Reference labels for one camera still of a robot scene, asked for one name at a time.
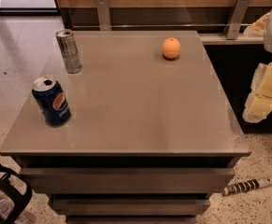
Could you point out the metal bracket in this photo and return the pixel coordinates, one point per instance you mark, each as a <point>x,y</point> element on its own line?
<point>232,28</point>
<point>103,14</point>

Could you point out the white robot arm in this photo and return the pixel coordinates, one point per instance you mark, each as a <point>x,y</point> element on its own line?
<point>268,34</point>

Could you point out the left metal bracket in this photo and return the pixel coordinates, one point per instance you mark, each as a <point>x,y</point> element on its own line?
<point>103,14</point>

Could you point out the horizontal metal rail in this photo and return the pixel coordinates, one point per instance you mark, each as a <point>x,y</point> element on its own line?
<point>154,27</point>

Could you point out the tall silver can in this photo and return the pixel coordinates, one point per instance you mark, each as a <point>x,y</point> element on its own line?
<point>69,50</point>

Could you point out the orange fruit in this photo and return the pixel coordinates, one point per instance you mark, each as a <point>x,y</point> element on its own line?
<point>171,48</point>

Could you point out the white power strip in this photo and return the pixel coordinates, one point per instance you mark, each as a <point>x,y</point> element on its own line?
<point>247,186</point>

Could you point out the grey drawer cabinet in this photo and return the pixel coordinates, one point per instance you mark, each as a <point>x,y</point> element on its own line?
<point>148,142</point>

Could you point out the blue pepsi can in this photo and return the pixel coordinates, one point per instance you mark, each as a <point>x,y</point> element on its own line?
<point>51,100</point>

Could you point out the right metal bracket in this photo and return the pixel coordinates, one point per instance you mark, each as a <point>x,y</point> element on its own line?
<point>232,28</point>

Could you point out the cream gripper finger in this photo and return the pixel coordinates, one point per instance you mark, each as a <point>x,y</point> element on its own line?
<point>259,101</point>
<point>257,29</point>

